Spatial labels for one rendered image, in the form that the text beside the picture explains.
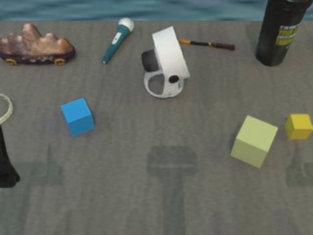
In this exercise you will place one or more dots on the blue cube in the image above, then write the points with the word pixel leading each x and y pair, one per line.
pixel 77 117

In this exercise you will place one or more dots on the pale green cube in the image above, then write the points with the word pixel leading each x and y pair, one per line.
pixel 254 140

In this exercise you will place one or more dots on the small yellow cube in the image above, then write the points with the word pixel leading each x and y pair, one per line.
pixel 298 126

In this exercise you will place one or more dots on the white desk fan device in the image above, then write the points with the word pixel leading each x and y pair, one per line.
pixel 168 58

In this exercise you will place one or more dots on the teal microphone white head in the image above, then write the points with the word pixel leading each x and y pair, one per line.
pixel 117 39

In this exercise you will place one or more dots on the thin brown paintbrush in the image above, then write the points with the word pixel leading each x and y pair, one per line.
pixel 207 44

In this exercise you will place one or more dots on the bronze toy car purple base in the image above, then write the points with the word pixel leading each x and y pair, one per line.
pixel 36 47

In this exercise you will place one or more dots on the black bottle yellow label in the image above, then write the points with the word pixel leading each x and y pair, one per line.
pixel 277 34

